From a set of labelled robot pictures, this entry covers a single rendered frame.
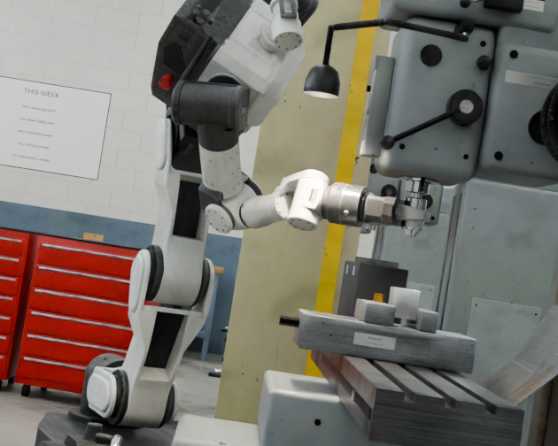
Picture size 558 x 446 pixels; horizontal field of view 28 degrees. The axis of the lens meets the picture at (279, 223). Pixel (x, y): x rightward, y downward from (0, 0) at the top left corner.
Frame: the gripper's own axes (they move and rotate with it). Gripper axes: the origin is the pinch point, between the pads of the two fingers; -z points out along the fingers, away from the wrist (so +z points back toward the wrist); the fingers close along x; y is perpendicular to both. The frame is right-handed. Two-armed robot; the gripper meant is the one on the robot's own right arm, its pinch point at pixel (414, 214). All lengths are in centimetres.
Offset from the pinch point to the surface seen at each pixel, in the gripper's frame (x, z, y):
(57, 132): 764, 528, -66
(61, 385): 379, 273, 116
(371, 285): 27.9, 12.8, 16.6
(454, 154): -7.7, -7.8, -12.8
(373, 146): -5.6, 9.5, -12.5
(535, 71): -5.0, -20.5, -31.7
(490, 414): -56, -28, 31
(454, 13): -10.9, -3.8, -40.3
